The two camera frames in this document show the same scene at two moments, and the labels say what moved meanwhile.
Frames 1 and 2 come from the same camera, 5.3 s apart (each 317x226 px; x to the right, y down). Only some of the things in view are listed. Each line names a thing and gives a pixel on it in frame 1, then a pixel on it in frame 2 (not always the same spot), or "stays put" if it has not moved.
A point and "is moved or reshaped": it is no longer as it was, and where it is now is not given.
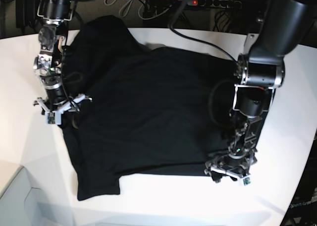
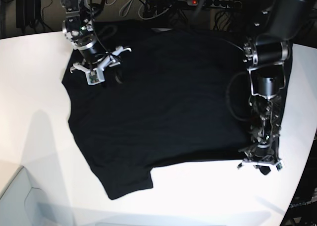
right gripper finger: x=75 y=119 to x=118 y=76
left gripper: x=235 y=164 to x=262 y=154
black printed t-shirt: x=144 y=111 is moved or reshaped
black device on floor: x=26 y=8 stays put
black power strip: x=214 y=2 stays put
